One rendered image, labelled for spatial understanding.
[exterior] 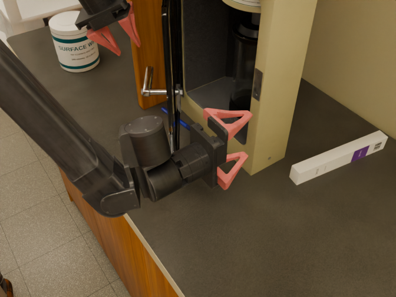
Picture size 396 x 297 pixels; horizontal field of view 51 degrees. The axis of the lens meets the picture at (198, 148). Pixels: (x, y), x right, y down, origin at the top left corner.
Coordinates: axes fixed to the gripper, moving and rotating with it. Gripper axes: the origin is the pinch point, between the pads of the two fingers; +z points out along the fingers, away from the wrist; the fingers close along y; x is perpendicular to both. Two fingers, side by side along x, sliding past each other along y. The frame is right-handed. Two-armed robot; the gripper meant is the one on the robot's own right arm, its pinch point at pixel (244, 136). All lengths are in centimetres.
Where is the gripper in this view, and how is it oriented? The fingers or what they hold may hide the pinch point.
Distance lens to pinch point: 71.9
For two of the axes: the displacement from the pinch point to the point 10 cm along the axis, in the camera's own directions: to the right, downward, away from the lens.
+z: 8.2, -4.0, 4.0
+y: -0.1, -7.1, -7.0
